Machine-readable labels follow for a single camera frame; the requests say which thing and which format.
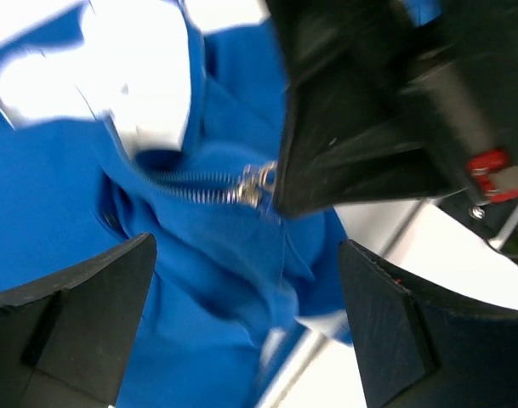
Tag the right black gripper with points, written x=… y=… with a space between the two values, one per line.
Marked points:
x=398 y=100

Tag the blue zip jacket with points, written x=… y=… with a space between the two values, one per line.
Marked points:
x=119 y=118

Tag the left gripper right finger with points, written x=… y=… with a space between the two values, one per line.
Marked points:
x=420 y=345

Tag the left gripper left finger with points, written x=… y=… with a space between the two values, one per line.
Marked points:
x=65 y=339

